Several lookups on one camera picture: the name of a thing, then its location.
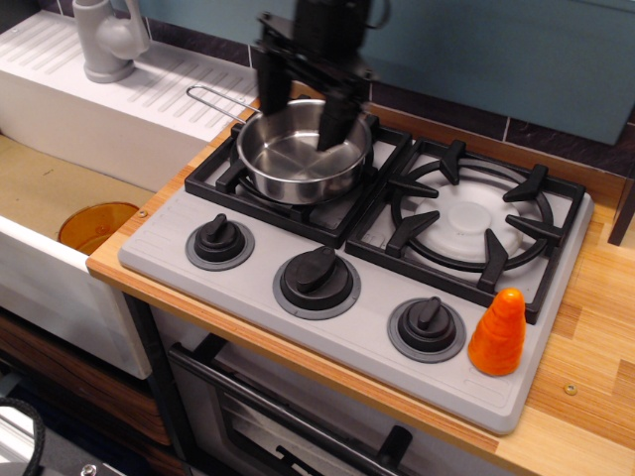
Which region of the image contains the black oven door handle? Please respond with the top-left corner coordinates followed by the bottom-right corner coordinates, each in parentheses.
top-left (168, 336), bottom-right (412, 475)

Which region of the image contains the black braided cable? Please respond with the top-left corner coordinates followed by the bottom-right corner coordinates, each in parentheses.
top-left (0, 396), bottom-right (47, 476)

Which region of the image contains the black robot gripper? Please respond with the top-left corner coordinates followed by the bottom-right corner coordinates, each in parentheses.
top-left (255, 1), bottom-right (374, 152)

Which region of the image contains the brass screw right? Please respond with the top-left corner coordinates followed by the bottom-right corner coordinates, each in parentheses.
top-left (564, 384), bottom-right (577, 396)

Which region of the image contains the grey toy faucet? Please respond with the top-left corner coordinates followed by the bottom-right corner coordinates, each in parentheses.
top-left (72, 0), bottom-right (151, 83)

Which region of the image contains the white burner disc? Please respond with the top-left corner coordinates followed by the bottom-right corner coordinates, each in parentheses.
top-left (411, 182), bottom-right (523, 263)

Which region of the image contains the stainless steel pan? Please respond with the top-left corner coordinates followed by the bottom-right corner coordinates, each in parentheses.
top-left (186, 84), bottom-right (372, 205)

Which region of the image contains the orange toy carrot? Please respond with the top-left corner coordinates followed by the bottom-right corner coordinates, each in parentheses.
top-left (467, 288), bottom-right (526, 376)

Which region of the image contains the toy oven door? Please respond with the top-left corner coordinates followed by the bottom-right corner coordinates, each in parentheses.
top-left (168, 335), bottom-right (501, 475)

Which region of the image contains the black left burner grate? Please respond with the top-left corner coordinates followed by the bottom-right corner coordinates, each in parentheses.
top-left (185, 115), bottom-right (412, 248)

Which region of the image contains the black right burner grate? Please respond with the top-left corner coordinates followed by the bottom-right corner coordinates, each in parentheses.
top-left (345, 138), bottom-right (587, 323)

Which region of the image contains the black burner grate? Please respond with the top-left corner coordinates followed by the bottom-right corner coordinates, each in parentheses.
top-left (185, 115), bottom-right (412, 248)
top-left (345, 138), bottom-right (587, 323)

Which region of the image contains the black middle stove knob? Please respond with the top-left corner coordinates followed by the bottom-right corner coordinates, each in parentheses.
top-left (273, 246), bottom-right (361, 320)

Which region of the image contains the white toy sink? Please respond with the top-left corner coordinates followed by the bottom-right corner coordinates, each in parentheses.
top-left (1, 11), bottom-right (255, 380)

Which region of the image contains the dark wooden post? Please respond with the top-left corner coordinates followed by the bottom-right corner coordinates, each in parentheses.
top-left (608, 178), bottom-right (634, 246)

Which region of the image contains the teal box right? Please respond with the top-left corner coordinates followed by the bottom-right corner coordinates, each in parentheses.
top-left (360, 1), bottom-right (634, 145)

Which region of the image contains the black right stove knob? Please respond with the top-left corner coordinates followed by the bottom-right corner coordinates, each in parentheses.
top-left (387, 297), bottom-right (466, 364)

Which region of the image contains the black left stove knob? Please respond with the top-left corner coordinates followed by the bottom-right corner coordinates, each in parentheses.
top-left (186, 213), bottom-right (255, 272)

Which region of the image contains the grey toy stove top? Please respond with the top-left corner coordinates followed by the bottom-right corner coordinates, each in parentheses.
top-left (119, 185), bottom-right (593, 434)

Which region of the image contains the black stove knob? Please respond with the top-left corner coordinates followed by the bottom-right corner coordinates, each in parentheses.
top-left (186, 213), bottom-right (255, 272)
top-left (387, 297), bottom-right (466, 364)
top-left (273, 246), bottom-right (361, 320)

